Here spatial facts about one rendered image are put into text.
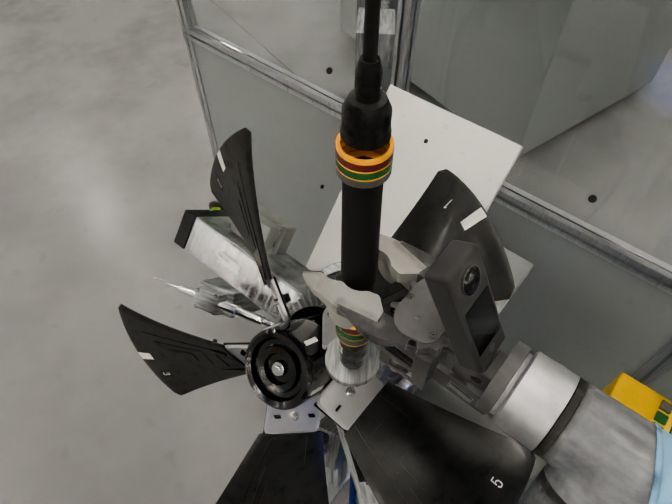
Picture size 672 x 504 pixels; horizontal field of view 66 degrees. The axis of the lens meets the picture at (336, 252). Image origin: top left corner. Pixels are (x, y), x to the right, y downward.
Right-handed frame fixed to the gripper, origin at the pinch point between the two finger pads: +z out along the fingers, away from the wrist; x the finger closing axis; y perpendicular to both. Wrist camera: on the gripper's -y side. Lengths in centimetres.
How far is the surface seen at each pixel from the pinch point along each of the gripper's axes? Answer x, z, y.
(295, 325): 0.7, 8.3, 25.4
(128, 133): 77, 218, 151
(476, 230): 18.6, -7.2, 8.3
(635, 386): 36, -37, 43
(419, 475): -2.9, -17.1, 32.3
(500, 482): 3.2, -25.9, 32.1
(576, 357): 70, -31, 94
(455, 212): 20.6, -3.2, 9.6
